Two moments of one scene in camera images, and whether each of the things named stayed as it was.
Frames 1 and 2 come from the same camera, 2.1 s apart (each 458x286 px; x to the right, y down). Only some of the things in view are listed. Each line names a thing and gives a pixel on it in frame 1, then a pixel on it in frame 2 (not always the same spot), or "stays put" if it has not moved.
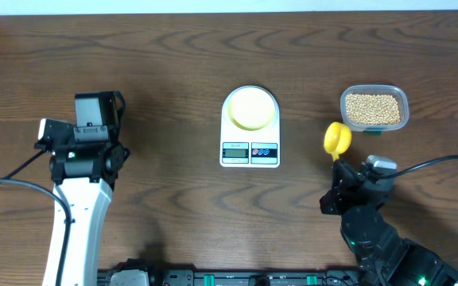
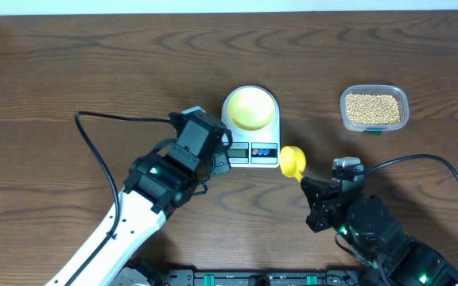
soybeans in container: x=372 y=109 stays put
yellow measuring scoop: x=337 y=139 to x=293 y=162
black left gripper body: x=120 y=112 to x=215 y=161
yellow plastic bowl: x=251 y=109 stays put
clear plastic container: x=374 y=108 stays put
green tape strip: x=372 y=133 stays put
